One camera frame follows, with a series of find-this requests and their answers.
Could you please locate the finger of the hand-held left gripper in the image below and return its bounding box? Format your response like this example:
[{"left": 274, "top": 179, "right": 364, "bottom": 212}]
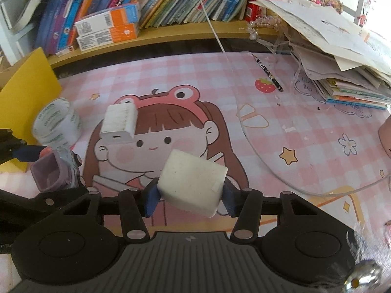
[
  {"left": 0, "top": 129, "right": 44, "bottom": 163},
  {"left": 0, "top": 188, "right": 98, "bottom": 220}
]

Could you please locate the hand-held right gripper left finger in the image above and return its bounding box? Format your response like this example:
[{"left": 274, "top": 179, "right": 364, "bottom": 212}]
[{"left": 58, "top": 178, "right": 163, "bottom": 244}]

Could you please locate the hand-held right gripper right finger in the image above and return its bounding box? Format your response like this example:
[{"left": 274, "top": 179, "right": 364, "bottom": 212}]
[{"left": 217, "top": 178, "right": 326, "bottom": 243}]

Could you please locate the purple grey toy car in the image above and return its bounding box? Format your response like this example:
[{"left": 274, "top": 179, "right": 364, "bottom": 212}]
[{"left": 30, "top": 146, "right": 85, "bottom": 193}]

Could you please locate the white foam block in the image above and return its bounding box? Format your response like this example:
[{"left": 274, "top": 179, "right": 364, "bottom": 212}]
[{"left": 157, "top": 149, "right": 228, "bottom": 219}]

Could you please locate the clear tape roll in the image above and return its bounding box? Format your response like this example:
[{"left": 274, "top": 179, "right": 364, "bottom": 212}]
[{"left": 32, "top": 97, "right": 84, "bottom": 146}]

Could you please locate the yellow cardboard box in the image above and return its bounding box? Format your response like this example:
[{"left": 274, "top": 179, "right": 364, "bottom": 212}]
[{"left": 0, "top": 47, "right": 63, "bottom": 174}]

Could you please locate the white charger plug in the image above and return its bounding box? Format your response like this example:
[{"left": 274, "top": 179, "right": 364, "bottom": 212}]
[{"left": 99, "top": 103, "right": 139, "bottom": 144}]

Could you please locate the pink cartoon desk mat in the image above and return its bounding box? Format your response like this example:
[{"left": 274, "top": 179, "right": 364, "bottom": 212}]
[{"left": 0, "top": 50, "right": 391, "bottom": 281}]

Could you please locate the small red white box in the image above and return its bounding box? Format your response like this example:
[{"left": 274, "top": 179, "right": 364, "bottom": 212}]
[{"left": 56, "top": 45, "right": 76, "bottom": 57}]

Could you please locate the black patterned pencil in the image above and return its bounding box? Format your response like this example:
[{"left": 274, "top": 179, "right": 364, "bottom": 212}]
[{"left": 252, "top": 54, "right": 284, "bottom": 93}]

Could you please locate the thick open book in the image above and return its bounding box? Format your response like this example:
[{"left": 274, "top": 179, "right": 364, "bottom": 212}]
[{"left": 9, "top": 0, "right": 40, "bottom": 31}]

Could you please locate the silver bell charm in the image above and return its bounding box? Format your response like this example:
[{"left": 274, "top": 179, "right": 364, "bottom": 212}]
[{"left": 345, "top": 259, "right": 383, "bottom": 292}]

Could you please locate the pink cylinder pen holder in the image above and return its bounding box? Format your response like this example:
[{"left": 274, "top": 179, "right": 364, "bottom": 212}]
[{"left": 378, "top": 115, "right": 391, "bottom": 160}]

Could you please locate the white wooden bookshelf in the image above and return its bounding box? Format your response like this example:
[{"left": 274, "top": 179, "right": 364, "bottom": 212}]
[{"left": 0, "top": 0, "right": 391, "bottom": 69}]

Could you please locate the beaded tiara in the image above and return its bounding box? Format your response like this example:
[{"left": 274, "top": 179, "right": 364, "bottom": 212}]
[{"left": 247, "top": 16, "right": 282, "bottom": 41}]

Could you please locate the pile of papers and booklets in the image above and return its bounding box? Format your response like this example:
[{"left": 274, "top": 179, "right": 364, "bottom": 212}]
[{"left": 248, "top": 0, "right": 391, "bottom": 111}]

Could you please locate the row of colourful books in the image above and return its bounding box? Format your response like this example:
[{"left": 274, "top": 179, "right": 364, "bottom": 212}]
[{"left": 34, "top": 0, "right": 332, "bottom": 56}]

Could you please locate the alphabet wall poster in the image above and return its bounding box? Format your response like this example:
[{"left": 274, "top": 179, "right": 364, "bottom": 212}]
[{"left": 356, "top": 0, "right": 391, "bottom": 37}]

